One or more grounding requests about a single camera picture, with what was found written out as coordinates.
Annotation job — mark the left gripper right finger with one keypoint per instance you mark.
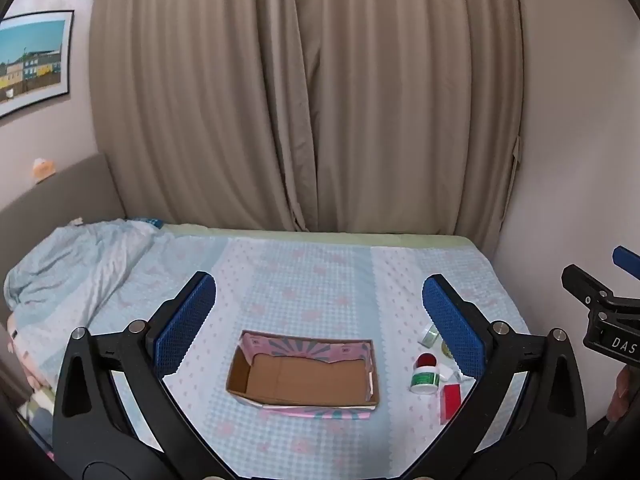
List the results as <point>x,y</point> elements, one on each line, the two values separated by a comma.
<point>524,418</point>

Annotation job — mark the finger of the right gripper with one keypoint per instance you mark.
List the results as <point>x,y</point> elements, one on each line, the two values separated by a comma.
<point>627,260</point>
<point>583,286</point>

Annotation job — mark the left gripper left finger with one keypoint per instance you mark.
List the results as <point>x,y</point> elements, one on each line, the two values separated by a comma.
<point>114,417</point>

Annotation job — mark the green label white jar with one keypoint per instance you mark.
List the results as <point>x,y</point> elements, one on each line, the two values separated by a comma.
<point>425,380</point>

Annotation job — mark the pale green cream jar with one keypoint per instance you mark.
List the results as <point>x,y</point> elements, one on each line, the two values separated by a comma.
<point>429,336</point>

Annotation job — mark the white earbuds case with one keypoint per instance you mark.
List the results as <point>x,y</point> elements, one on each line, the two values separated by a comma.
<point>448,375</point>

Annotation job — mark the yellow tape roll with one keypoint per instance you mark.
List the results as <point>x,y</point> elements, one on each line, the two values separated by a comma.
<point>446,351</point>

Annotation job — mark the red cap silver jar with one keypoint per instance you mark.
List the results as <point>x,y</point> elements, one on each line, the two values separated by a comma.
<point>426,360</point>

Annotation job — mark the person's right hand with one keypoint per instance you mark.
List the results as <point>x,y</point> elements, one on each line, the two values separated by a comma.
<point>619,404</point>

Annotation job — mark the red small box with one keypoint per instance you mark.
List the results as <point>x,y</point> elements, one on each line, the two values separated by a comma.
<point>450,402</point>

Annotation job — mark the crumpled light blue blanket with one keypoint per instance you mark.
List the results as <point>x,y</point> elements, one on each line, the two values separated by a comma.
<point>60,283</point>

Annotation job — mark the open cardboard box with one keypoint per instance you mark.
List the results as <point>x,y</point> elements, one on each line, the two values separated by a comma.
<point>305,377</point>

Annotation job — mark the grey headboard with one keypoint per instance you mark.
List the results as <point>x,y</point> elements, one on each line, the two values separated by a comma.
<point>85,190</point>

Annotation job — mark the orange plush toy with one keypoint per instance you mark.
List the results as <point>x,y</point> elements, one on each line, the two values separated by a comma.
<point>43,169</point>

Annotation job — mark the beige curtain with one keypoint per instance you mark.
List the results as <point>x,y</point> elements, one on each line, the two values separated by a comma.
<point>357,116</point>

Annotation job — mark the framed landscape picture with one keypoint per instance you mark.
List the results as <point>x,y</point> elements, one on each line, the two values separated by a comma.
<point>35,58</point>

